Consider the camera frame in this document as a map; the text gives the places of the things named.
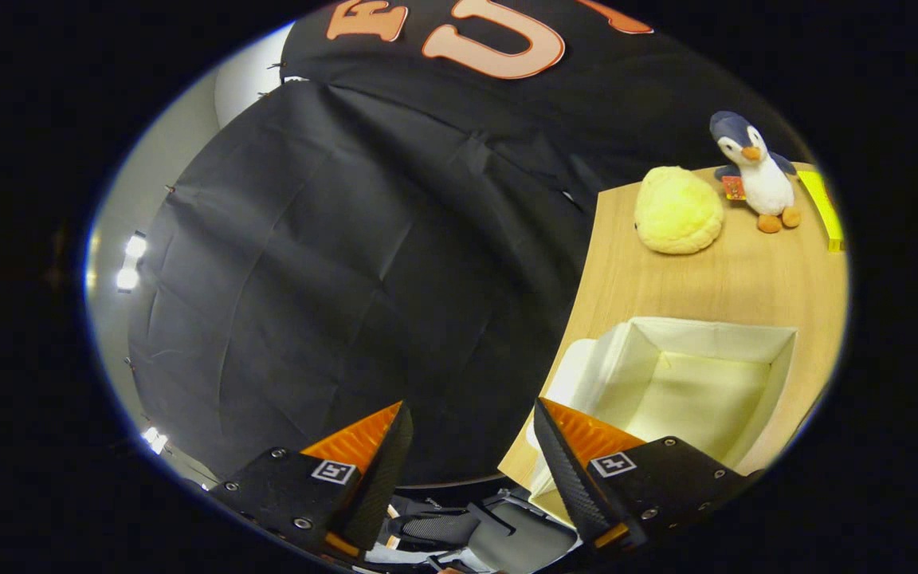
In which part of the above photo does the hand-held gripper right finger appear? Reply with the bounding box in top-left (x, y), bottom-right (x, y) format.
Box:
top-left (533, 399), bottom-right (763, 551)

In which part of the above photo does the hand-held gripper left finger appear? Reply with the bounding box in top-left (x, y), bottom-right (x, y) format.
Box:
top-left (208, 401), bottom-right (414, 559)

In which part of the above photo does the cream fabric storage box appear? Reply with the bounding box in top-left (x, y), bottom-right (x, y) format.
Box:
top-left (527, 316), bottom-right (798, 527)

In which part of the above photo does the yellow plush bun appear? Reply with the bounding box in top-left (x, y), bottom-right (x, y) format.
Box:
top-left (634, 166), bottom-right (724, 256)

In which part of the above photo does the penguin plush toy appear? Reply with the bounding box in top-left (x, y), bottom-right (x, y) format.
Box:
top-left (708, 110), bottom-right (802, 234)

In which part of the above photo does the yellow book red circle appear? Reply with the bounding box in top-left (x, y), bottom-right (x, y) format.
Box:
top-left (796, 169), bottom-right (846, 254)

